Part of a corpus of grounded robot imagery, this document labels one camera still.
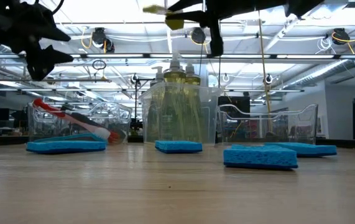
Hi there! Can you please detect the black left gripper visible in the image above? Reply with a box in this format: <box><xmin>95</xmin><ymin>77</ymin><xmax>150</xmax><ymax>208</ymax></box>
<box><xmin>0</xmin><ymin>0</ymin><xmax>74</xmax><ymax>81</ymax></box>

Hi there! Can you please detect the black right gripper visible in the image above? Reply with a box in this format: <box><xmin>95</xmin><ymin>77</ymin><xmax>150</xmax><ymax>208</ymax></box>
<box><xmin>165</xmin><ymin>0</ymin><xmax>324</xmax><ymax>58</ymax></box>

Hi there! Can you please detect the lime green dish brush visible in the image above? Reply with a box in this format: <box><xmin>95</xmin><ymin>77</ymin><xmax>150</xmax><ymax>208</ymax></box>
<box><xmin>142</xmin><ymin>4</ymin><xmax>185</xmax><ymax>31</ymax></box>

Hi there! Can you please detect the red dish brush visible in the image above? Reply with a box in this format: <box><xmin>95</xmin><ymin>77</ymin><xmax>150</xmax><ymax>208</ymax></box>
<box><xmin>32</xmin><ymin>98</ymin><xmax>121</xmax><ymax>144</ymax></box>

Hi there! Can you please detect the blue cellulose sponge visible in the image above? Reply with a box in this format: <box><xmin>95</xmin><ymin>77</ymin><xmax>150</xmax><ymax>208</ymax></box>
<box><xmin>263</xmin><ymin>142</ymin><xmax>338</xmax><ymax>158</ymax></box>
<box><xmin>223</xmin><ymin>144</ymin><xmax>299</xmax><ymax>170</ymax></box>
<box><xmin>154</xmin><ymin>140</ymin><xmax>203</xmax><ymax>154</ymax></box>
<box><xmin>25</xmin><ymin>141</ymin><xmax>108</xmax><ymax>155</ymax></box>

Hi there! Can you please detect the low clear plastic bin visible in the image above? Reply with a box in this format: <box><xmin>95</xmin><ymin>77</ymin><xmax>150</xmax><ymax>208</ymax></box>
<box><xmin>27</xmin><ymin>101</ymin><xmax>132</xmax><ymax>142</ymax></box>
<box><xmin>218</xmin><ymin>103</ymin><xmax>319</xmax><ymax>146</ymax></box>

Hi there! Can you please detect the tall clear plastic bin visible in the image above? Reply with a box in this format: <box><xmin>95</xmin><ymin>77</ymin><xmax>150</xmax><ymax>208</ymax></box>
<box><xmin>139</xmin><ymin>81</ymin><xmax>224</xmax><ymax>146</ymax></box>

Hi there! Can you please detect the black ceiling cable reel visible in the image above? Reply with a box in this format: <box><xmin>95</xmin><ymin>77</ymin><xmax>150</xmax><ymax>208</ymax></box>
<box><xmin>331</xmin><ymin>27</ymin><xmax>351</xmax><ymax>46</ymax></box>
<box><xmin>190</xmin><ymin>26</ymin><xmax>208</xmax><ymax>45</ymax></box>
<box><xmin>91</xmin><ymin>27</ymin><xmax>116</xmax><ymax>54</ymax></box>

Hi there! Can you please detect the yellow hanging cable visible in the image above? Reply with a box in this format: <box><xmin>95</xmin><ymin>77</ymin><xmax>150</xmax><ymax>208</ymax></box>
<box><xmin>257</xmin><ymin>11</ymin><xmax>273</xmax><ymax>125</ymax></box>

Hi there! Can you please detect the silver ventilation duct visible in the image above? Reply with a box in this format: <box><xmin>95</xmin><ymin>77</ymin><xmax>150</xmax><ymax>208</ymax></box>
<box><xmin>284</xmin><ymin>57</ymin><xmax>355</xmax><ymax>91</ymax></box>

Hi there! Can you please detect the white wall-mounted box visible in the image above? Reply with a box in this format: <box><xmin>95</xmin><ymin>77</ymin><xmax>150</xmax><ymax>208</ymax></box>
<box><xmin>316</xmin><ymin>114</ymin><xmax>325</xmax><ymax>136</ymax></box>

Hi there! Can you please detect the black aluminium table frame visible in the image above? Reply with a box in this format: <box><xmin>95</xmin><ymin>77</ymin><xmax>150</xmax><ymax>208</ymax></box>
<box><xmin>0</xmin><ymin>134</ymin><xmax>355</xmax><ymax>147</ymax></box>

